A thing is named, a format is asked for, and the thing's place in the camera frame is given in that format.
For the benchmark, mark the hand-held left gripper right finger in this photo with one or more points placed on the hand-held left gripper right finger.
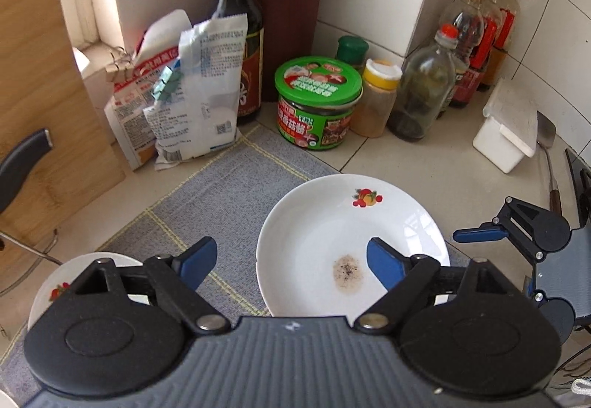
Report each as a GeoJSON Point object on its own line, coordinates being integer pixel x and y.
{"type": "Point", "coordinates": [385, 262]}

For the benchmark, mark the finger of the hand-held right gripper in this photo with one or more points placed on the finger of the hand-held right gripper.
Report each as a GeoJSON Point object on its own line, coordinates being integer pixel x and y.
{"type": "Point", "coordinates": [531, 288]}
{"type": "Point", "coordinates": [475, 233]}

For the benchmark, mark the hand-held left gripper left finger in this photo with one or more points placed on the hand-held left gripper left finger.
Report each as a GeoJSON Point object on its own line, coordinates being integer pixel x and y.
{"type": "Point", "coordinates": [198, 262]}

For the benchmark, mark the white fruit-print plate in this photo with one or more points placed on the white fruit-print plate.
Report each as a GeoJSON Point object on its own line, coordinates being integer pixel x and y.
{"type": "Point", "coordinates": [323, 223]}
{"type": "Point", "coordinates": [46, 295]}

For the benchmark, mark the grey checked dish mat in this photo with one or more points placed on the grey checked dish mat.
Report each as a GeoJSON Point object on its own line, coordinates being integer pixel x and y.
{"type": "Point", "coordinates": [221, 204]}

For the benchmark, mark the white seasoning box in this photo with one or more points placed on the white seasoning box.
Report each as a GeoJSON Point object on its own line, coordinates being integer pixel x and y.
{"type": "Point", "coordinates": [501, 135]}

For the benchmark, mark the metal spatula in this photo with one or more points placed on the metal spatula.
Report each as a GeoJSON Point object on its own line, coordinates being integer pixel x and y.
{"type": "Point", "coordinates": [547, 135]}

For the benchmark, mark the clear bottle with red cap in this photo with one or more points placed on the clear bottle with red cap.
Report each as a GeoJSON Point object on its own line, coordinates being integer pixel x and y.
{"type": "Point", "coordinates": [422, 84]}

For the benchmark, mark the yellow-capped spice jar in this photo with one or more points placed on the yellow-capped spice jar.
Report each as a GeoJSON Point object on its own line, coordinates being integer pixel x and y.
{"type": "Point", "coordinates": [378, 103]}

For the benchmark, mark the red and white bag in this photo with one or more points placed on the red and white bag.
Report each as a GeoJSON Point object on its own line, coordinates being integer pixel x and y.
{"type": "Point", "coordinates": [134, 112]}

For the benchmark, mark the white blue-print bag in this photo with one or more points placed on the white blue-print bag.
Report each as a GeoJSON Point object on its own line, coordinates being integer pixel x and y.
{"type": "Point", "coordinates": [203, 89]}

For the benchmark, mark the green-lidded sauce jar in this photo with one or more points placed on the green-lidded sauce jar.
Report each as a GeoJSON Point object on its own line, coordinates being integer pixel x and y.
{"type": "Point", "coordinates": [316, 103]}

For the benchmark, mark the green-capped spice bottle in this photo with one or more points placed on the green-capped spice bottle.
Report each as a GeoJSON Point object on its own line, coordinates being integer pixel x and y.
{"type": "Point", "coordinates": [352, 50]}

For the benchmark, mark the bamboo cutting board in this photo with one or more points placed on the bamboo cutting board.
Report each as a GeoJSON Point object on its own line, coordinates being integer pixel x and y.
{"type": "Point", "coordinates": [37, 89]}

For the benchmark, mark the dark soy sauce bottle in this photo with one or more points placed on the dark soy sauce bottle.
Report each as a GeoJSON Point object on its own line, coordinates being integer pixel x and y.
{"type": "Point", "coordinates": [238, 10]}

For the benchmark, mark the dark red knife block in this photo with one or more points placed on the dark red knife block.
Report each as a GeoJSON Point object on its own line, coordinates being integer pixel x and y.
{"type": "Point", "coordinates": [286, 20]}

